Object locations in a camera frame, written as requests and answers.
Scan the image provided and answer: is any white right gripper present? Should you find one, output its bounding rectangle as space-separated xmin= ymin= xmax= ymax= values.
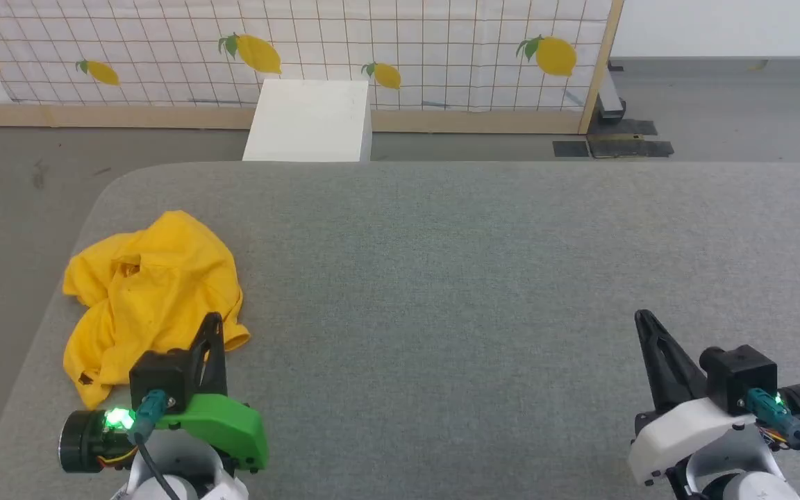
xmin=626 ymin=310 xmax=762 ymax=487

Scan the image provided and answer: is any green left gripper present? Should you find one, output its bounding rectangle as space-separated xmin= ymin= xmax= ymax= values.
xmin=156 ymin=312 xmax=269 ymax=474

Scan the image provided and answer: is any yellow garment with white patches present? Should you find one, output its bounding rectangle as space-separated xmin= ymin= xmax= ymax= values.
xmin=62 ymin=210 xmax=251 ymax=410

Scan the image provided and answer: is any long black floor mat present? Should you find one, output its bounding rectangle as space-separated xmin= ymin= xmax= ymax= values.
xmin=587 ymin=138 xmax=676 ymax=160

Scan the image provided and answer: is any dark grey floor mat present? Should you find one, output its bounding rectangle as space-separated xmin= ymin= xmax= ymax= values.
xmin=584 ymin=119 xmax=659 ymax=138

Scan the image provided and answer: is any white box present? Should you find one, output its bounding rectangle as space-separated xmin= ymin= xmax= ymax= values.
xmin=242 ymin=78 xmax=374 ymax=163

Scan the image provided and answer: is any grey metal screen foot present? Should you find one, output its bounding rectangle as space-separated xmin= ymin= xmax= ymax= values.
xmin=596 ymin=61 xmax=628 ymax=120

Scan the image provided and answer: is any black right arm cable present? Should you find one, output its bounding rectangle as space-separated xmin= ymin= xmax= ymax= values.
xmin=746 ymin=387 xmax=800 ymax=488

